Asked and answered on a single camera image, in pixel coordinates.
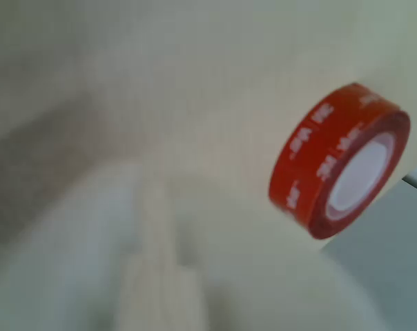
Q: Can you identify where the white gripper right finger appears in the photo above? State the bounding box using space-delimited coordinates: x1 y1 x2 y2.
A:
120 213 380 331

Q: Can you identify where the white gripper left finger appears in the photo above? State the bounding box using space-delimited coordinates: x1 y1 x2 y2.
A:
0 162 182 331

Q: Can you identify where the small red tape roll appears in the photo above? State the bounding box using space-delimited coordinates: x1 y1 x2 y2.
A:
267 81 411 241

